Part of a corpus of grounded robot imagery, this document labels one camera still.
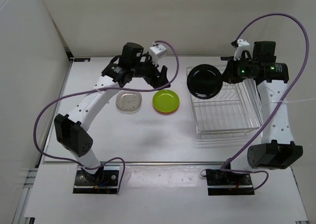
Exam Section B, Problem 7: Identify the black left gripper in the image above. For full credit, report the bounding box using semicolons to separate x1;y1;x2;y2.
131;52;171;90

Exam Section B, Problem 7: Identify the metal wire dish rack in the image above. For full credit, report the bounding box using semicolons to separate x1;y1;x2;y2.
190;79;263;137

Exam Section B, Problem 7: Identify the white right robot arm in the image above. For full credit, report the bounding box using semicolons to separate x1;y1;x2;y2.
220;40;303;184

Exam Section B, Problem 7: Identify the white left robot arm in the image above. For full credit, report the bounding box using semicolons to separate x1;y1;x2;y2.
54;41;171;184

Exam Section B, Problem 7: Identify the aluminium frame rail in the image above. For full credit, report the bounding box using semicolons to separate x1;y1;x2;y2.
12;168;38;224

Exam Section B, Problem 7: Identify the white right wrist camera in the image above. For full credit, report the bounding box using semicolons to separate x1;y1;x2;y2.
231;39;251;61

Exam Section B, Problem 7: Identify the dark blue table label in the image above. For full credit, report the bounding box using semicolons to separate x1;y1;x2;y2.
74;58;91;62

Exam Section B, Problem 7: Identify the lime green plastic plate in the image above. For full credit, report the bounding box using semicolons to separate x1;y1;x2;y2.
152;90;180;112

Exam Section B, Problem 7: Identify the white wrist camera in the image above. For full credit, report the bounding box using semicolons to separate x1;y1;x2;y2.
231;39;251;61
149;44;167;65

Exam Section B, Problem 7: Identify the black plastic plate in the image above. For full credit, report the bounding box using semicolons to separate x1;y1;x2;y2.
187;64;223;100

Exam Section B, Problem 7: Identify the orange plastic plate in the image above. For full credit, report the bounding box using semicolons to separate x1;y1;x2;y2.
154;106;179;116

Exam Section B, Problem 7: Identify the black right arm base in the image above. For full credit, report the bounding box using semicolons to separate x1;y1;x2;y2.
200;169;254;196

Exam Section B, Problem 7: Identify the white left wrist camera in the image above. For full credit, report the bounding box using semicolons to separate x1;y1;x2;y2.
149;44;167;65

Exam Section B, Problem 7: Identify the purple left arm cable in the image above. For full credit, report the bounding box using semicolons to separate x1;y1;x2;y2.
33;40;179;194

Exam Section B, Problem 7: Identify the smoky grey glass plate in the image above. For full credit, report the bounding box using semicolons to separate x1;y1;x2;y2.
116;90;142;114

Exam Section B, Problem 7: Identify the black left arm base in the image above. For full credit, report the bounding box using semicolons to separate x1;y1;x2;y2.
73;167;119;194

